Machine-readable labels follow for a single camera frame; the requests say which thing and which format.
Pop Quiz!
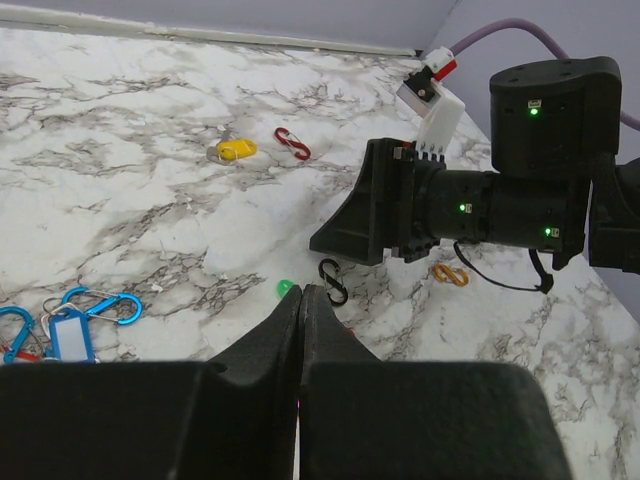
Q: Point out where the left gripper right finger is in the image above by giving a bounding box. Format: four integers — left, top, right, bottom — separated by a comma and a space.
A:
299, 285, 382, 479

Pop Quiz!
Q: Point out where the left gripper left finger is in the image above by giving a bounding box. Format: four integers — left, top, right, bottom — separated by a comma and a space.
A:
202, 286, 302, 479

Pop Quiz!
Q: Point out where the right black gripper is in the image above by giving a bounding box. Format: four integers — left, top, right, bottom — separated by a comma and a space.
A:
309, 138, 589, 270

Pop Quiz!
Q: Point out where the black S carabiner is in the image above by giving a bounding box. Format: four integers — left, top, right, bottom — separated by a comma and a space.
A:
318, 258, 349, 307

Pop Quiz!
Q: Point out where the green tag key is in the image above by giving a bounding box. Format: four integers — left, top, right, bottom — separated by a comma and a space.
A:
276, 279, 294, 299

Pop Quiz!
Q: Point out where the blue S carabiner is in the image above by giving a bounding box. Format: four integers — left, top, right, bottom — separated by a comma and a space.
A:
62, 286, 144, 326
0, 306, 37, 365

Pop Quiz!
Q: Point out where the blue tag key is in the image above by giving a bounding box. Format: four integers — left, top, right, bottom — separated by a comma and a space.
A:
40, 298, 99, 364

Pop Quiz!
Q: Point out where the red tag key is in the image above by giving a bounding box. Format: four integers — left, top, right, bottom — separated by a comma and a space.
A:
1, 341, 41, 364

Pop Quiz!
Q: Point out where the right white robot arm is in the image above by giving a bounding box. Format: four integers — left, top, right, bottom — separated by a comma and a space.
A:
309, 57, 639, 273

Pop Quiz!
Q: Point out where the orange S carabiner right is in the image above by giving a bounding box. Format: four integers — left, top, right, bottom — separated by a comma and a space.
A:
432, 263, 470, 287

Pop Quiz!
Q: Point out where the dark red S carabiner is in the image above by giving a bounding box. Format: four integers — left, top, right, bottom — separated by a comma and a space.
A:
274, 127, 311, 161

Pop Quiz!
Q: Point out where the yellow tag key far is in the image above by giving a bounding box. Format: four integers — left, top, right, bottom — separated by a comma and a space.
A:
206, 130, 258, 164

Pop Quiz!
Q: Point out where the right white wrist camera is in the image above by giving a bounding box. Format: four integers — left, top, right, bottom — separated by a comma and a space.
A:
397, 47, 465, 162

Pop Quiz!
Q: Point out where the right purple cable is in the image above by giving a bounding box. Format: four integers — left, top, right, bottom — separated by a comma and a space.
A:
449, 17, 640, 132

